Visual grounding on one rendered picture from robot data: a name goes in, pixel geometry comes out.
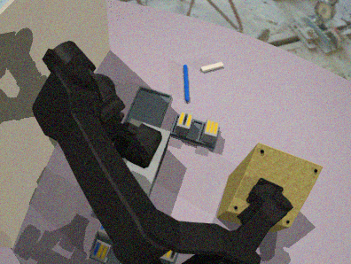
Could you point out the grey flat panel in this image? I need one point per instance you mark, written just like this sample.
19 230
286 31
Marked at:
28 28

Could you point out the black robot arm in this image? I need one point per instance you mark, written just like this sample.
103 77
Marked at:
71 108

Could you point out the blue thin rod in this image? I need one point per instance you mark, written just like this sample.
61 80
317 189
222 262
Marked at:
186 83

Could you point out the cream flat bar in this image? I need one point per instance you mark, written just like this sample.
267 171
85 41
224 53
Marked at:
211 67

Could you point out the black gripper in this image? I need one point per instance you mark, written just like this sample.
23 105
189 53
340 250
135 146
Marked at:
137 144

